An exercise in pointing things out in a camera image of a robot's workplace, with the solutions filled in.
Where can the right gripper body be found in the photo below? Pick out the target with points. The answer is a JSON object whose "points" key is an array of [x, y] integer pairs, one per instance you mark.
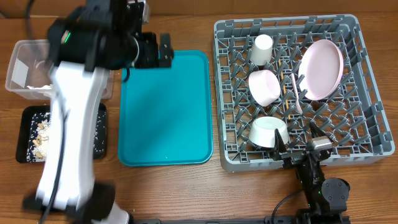
{"points": [[291, 158]]}

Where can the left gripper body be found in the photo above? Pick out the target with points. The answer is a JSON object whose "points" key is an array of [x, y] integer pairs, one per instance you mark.
{"points": [[147, 56]]}

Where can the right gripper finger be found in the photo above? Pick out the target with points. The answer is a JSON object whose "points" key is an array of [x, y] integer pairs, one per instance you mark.
{"points": [[315, 130], [279, 145]]}

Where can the white bowl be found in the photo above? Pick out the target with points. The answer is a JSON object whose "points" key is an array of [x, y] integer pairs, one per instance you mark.
{"points": [[262, 131]]}

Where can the white plastic fork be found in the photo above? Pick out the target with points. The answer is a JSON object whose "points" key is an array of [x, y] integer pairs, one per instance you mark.
{"points": [[297, 102]]}

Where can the wooden chopstick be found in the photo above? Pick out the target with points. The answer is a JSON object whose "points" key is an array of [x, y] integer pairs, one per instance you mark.
{"points": [[284, 89]]}

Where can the large white plate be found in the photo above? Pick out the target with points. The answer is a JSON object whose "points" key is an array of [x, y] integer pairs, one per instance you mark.
{"points": [[321, 69]]}

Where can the white paper cup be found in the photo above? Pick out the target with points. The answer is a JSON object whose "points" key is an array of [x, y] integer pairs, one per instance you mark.
{"points": [[261, 51]]}

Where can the white napkin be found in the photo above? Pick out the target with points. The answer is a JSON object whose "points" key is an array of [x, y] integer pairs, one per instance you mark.
{"points": [[44, 91]]}

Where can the peanuts and rice leftovers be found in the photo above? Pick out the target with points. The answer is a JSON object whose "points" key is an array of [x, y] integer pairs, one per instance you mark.
{"points": [[38, 144]]}

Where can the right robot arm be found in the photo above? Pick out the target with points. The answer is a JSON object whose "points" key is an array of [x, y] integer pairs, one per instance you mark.
{"points": [[326, 197]]}

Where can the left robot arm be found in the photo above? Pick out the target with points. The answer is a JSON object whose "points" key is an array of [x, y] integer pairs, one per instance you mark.
{"points": [[84, 47]]}

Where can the grey dishwasher rack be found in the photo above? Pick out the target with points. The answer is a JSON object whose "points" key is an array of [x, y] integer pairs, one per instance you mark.
{"points": [[353, 116]]}

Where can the teal serving tray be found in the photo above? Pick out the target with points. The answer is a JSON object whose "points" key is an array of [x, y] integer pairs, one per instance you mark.
{"points": [[165, 114]]}

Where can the clear plastic bin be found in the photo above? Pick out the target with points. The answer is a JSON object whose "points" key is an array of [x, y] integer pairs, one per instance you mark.
{"points": [[27, 67]]}

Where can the black tray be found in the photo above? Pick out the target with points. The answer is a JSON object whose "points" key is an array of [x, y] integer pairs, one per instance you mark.
{"points": [[25, 128]]}

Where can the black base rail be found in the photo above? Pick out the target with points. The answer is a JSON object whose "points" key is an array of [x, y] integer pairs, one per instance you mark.
{"points": [[211, 221]]}

